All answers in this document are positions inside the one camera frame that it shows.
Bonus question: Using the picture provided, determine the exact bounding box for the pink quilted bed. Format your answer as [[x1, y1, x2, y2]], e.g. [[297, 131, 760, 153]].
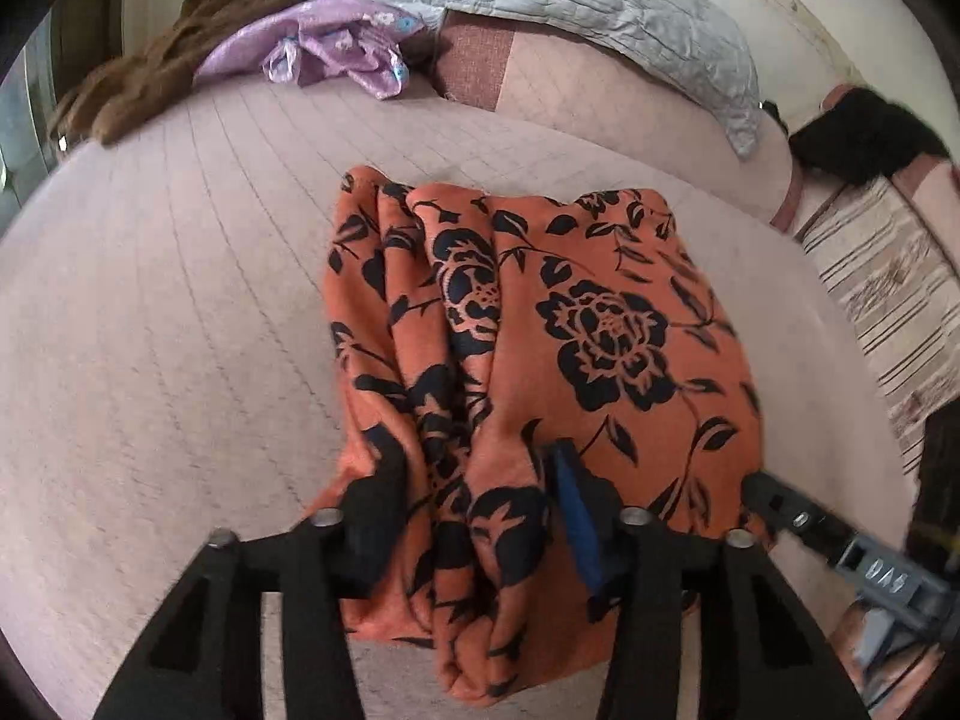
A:
[[0, 73, 935, 720]]

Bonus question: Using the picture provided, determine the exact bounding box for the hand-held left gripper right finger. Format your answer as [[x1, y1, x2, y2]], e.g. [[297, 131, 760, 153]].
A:
[[546, 441, 871, 720]]

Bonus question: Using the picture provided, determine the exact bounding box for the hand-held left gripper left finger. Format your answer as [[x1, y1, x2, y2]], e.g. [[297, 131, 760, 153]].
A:
[[91, 441, 412, 720]]

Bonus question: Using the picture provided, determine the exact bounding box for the striped beige blanket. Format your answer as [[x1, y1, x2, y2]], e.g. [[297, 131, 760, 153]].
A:
[[801, 176, 960, 475]]

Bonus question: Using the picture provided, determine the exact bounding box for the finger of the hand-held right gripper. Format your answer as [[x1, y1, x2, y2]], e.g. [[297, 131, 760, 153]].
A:
[[741, 469, 857, 565]]

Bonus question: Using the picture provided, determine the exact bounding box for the pink bolster cushion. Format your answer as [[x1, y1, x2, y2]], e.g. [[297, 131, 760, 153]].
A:
[[433, 10, 809, 235]]

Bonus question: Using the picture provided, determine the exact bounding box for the grey quilted pillow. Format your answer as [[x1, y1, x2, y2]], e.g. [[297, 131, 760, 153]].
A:
[[371, 0, 762, 160]]

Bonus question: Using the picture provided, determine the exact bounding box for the purple shiny cloth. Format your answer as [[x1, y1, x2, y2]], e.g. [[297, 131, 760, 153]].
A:
[[193, 0, 425, 102]]

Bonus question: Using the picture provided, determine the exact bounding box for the orange black floral garment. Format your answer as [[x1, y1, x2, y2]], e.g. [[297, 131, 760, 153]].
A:
[[304, 165, 775, 704]]

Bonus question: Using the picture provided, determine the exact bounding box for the brown fuzzy cloth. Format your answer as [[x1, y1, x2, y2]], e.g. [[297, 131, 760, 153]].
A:
[[49, 0, 342, 147]]

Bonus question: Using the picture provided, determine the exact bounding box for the wooden framed window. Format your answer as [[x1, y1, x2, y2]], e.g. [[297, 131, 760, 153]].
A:
[[0, 0, 68, 192]]

